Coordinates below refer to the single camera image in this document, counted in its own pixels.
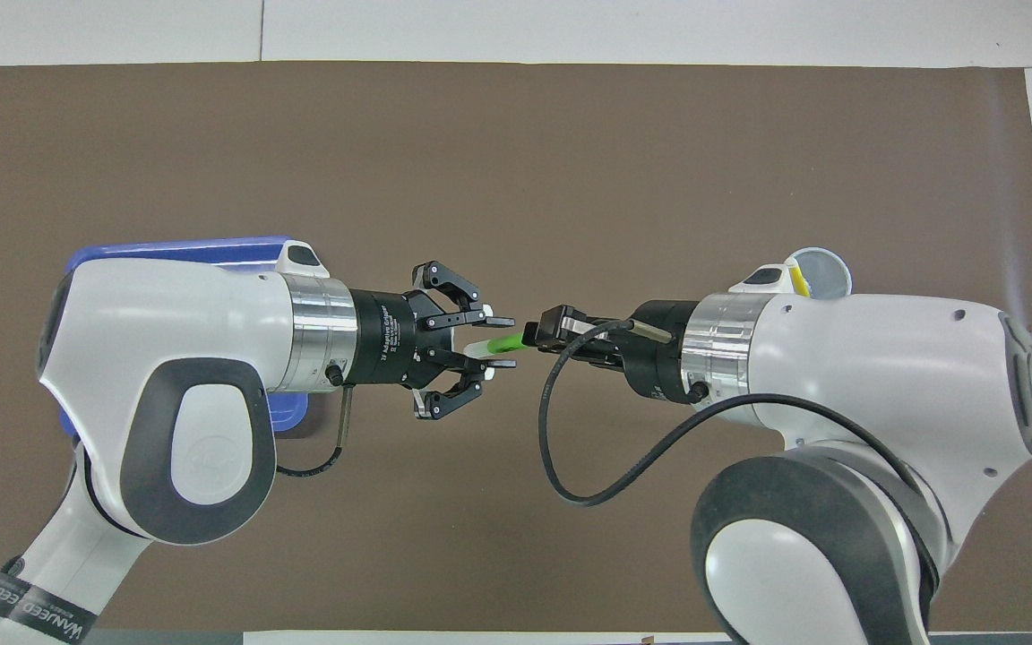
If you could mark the blue plastic tray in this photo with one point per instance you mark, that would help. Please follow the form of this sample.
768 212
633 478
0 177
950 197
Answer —
167 248

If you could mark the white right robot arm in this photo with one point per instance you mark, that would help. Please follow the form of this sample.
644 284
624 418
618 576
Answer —
883 376

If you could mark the green marker pen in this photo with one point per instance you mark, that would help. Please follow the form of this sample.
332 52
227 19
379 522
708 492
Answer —
503 343

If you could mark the yellow marker pen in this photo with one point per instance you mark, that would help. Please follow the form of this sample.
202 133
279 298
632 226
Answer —
800 278

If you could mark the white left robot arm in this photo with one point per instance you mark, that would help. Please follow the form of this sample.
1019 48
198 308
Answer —
167 358

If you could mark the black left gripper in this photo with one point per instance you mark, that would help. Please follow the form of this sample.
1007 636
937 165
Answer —
386 336

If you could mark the translucent plastic cup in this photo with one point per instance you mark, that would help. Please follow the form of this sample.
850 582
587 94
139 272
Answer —
825 273

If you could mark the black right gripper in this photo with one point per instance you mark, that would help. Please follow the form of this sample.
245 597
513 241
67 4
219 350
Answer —
659 349

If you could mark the brown table mat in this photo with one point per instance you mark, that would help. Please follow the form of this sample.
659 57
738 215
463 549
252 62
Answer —
516 161

